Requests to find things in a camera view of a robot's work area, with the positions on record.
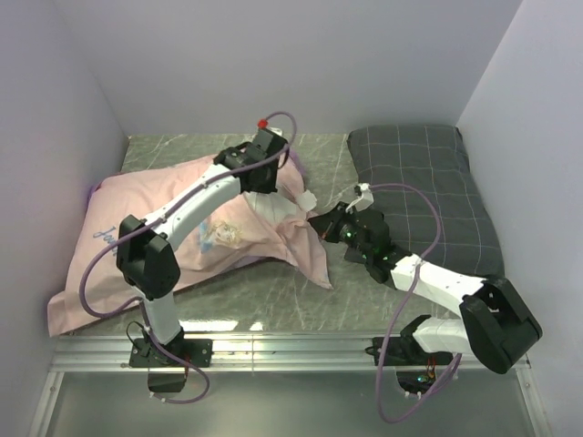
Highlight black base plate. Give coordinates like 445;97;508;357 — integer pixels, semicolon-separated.
384;337;454;367
128;338;213;368

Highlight aluminium mounting rail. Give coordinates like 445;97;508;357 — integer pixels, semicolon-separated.
30;332;551;436

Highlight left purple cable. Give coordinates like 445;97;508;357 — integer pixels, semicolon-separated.
78;111;298;405

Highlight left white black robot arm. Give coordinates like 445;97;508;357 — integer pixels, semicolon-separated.
116;127;290;366

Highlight pink princess print pillowcase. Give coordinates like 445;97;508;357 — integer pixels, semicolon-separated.
46;156;331;336

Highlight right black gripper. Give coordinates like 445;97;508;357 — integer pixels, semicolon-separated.
309;203;373;260

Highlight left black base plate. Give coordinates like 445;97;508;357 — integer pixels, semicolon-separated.
128;338;213;368

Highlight grey checked pillow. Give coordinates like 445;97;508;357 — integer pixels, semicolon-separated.
347;124;505;277

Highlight black box under rail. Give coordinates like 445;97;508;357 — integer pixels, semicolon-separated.
147;370;188;394

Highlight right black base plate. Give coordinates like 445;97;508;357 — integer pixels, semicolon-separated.
384;337;454;367

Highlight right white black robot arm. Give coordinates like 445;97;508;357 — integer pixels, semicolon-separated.
309;202;543;374

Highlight white pillow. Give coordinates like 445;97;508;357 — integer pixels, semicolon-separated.
244;190;317;226

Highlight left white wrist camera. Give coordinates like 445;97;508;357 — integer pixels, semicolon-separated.
257;118;283;137

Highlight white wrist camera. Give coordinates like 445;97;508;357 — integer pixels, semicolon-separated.
257;118;283;137
345;183;373;213

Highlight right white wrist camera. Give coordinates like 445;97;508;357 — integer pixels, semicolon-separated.
345;183;373;213

